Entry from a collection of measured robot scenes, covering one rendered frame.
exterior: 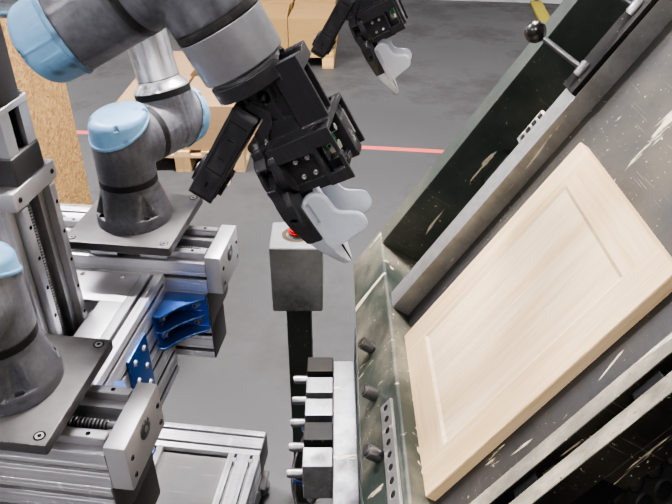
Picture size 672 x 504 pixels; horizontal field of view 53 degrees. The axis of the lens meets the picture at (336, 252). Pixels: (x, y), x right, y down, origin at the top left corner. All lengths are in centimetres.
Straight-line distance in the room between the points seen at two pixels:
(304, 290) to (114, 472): 69
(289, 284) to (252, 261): 161
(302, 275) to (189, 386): 110
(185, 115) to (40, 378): 63
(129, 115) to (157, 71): 12
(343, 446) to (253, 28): 93
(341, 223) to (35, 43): 30
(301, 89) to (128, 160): 82
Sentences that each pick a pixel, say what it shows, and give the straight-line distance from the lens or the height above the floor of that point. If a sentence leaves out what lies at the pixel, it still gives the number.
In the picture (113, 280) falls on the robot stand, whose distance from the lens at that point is 146.
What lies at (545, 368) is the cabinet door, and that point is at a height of 112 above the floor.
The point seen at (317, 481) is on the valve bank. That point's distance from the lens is 131.
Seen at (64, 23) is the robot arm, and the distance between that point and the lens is 60.
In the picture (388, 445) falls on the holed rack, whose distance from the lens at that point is 115.
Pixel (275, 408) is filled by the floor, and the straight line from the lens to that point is 245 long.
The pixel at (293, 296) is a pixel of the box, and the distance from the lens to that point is 160.
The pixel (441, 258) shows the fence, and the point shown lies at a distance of 134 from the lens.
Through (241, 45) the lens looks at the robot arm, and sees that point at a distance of 56.
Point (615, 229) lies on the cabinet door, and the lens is 100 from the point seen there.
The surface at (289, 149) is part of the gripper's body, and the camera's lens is 58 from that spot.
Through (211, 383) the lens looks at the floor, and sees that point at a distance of 257.
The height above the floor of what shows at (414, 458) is 90.
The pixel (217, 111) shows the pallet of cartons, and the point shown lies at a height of 37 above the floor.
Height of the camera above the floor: 175
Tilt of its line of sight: 33 degrees down
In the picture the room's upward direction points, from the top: straight up
